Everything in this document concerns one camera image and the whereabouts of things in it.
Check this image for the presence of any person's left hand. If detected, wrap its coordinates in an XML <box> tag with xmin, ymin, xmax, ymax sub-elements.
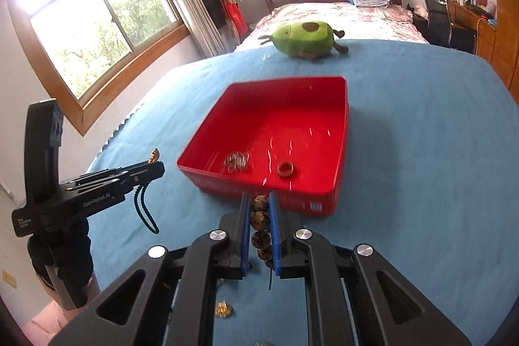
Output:
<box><xmin>28</xmin><ymin>218</ymin><xmax>95</xmax><ymax>290</ymax></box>

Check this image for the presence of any wooden wardrobe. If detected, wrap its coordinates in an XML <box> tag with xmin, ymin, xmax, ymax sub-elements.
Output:
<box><xmin>474</xmin><ymin>0</ymin><xmax>519</xmax><ymax>103</ymax></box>

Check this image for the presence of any red plastic box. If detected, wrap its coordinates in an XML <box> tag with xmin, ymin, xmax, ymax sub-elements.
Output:
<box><xmin>177</xmin><ymin>76</ymin><xmax>349</xmax><ymax>218</ymax></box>

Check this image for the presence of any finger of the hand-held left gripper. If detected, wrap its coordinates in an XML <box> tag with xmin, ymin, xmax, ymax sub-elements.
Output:
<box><xmin>59</xmin><ymin>180</ymin><xmax>139</xmax><ymax>196</ymax></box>
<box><xmin>69</xmin><ymin>162</ymin><xmax>165</xmax><ymax>185</ymax></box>

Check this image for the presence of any red hanging garment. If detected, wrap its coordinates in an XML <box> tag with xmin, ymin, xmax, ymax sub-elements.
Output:
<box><xmin>225</xmin><ymin>0</ymin><xmax>250</xmax><ymax>41</ymax></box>

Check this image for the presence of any black office chair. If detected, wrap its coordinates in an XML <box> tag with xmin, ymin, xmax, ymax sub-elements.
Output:
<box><xmin>420</xmin><ymin>0</ymin><xmax>477</xmax><ymax>55</ymax></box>

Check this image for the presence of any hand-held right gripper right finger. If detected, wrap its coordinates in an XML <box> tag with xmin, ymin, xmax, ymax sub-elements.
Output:
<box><xmin>270</xmin><ymin>191</ymin><xmax>473</xmax><ymax>346</ymax></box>

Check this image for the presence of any black cord charm necklace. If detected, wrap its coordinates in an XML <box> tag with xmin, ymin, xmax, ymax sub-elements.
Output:
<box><xmin>132</xmin><ymin>147</ymin><xmax>161</xmax><ymax>235</ymax></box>

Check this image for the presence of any spotted brown bead bracelet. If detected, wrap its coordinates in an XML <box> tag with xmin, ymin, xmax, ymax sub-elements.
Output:
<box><xmin>250</xmin><ymin>195</ymin><xmax>273</xmax><ymax>269</ymax></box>

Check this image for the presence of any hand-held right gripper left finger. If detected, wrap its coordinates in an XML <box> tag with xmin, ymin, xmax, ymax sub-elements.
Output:
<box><xmin>49</xmin><ymin>192</ymin><xmax>250</xmax><ymax>346</ymax></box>

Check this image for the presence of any wooden desk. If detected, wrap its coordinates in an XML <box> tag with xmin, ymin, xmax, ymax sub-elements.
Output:
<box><xmin>448</xmin><ymin>0</ymin><xmax>497</xmax><ymax>67</ymax></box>

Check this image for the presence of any clear bead bracelet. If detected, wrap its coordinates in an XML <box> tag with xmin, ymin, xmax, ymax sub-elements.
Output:
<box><xmin>222</xmin><ymin>151</ymin><xmax>250</xmax><ymax>174</ymax></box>

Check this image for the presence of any floral bedspread bed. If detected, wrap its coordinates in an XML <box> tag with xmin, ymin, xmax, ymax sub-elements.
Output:
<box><xmin>233</xmin><ymin>1</ymin><xmax>430</xmax><ymax>55</ymax></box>

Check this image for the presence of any large wooden frame window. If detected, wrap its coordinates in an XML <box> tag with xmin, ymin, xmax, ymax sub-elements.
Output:
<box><xmin>4</xmin><ymin>0</ymin><xmax>191</xmax><ymax>136</ymax></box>

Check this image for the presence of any green avocado plush toy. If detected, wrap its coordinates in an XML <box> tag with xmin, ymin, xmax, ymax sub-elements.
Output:
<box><xmin>259</xmin><ymin>21</ymin><xmax>349</xmax><ymax>63</ymax></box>

